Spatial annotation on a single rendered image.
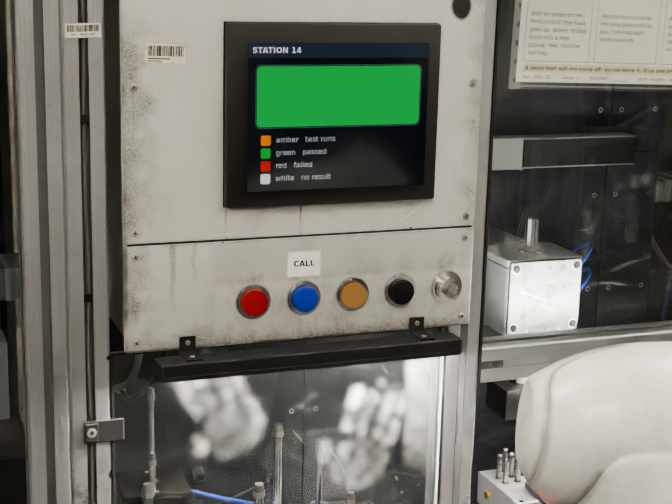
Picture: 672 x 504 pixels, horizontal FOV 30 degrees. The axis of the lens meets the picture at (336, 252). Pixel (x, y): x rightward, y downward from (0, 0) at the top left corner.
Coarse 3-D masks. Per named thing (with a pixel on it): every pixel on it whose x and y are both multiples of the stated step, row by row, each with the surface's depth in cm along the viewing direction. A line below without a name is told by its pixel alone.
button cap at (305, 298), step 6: (300, 288) 142; (306, 288) 142; (312, 288) 143; (294, 294) 142; (300, 294) 142; (306, 294) 142; (312, 294) 143; (294, 300) 142; (300, 300) 142; (306, 300) 143; (312, 300) 143; (294, 306) 143; (300, 306) 142; (306, 306) 143; (312, 306) 143
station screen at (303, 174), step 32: (256, 64) 133; (288, 64) 134; (320, 64) 136; (352, 64) 137; (384, 64) 138; (416, 64) 140; (256, 96) 134; (256, 128) 135; (288, 128) 136; (320, 128) 137; (352, 128) 138; (384, 128) 140; (416, 128) 141; (256, 160) 135; (288, 160) 137; (320, 160) 138; (352, 160) 139; (384, 160) 141; (416, 160) 142
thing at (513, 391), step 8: (488, 384) 184; (496, 384) 182; (504, 384) 182; (512, 384) 182; (520, 384) 182; (488, 392) 184; (496, 392) 182; (504, 392) 179; (512, 392) 179; (520, 392) 180; (488, 400) 184; (496, 400) 182; (504, 400) 180; (512, 400) 179; (496, 408) 182; (504, 408) 180; (512, 408) 180; (504, 416) 180; (512, 416) 180
